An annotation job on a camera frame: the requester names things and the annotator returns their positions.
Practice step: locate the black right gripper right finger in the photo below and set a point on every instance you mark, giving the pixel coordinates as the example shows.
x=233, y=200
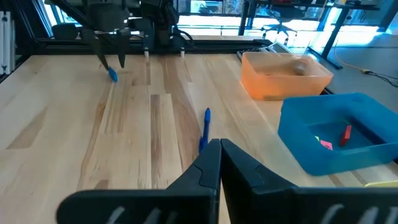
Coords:
x=264, y=205

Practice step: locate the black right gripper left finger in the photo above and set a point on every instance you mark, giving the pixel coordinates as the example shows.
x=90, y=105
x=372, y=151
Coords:
x=186, y=205

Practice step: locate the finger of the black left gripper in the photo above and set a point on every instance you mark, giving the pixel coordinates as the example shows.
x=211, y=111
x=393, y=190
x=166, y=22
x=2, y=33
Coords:
x=94, y=43
x=123, y=46

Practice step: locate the blue eraser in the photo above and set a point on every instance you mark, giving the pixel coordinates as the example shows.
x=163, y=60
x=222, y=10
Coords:
x=112, y=75

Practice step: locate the pink eraser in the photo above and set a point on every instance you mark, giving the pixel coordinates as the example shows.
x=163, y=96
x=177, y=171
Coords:
x=326, y=145

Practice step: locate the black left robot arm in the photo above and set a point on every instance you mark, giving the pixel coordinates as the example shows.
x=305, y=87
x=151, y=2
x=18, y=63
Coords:
x=163, y=28

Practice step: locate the black speaker box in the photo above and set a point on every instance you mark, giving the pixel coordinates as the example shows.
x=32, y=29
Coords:
x=63, y=31

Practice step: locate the blue plastic bin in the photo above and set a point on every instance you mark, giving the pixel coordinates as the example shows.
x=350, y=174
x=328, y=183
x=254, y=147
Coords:
x=298, y=149

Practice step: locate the blue ballpoint pen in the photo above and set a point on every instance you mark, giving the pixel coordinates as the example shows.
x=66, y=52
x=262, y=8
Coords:
x=205, y=127

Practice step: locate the red eraser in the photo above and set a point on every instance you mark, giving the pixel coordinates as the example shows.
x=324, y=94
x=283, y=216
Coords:
x=345, y=135

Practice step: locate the translucent orange plastic bin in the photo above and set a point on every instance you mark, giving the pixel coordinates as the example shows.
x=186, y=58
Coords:
x=280, y=87

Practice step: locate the translucent yellow plastic bin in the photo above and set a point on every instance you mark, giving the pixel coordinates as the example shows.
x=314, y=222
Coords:
x=382, y=184

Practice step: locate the dark desk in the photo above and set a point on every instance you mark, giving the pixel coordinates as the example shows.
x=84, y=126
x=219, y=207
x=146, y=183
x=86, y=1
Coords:
x=243, y=18

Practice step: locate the grey desk calculator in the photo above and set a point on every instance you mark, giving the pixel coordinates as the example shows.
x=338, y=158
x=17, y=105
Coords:
x=278, y=48

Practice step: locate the black office chair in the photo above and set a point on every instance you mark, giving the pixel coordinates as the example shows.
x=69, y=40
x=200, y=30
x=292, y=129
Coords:
x=280, y=29

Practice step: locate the black-legged desk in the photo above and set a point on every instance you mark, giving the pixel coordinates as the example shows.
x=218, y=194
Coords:
x=334, y=34

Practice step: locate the white ridged metal post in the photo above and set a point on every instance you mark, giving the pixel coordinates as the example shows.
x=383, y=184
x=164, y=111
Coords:
x=7, y=43

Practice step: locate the black aluminium rig frame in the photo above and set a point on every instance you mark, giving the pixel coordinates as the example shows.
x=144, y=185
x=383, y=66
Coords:
x=217, y=45

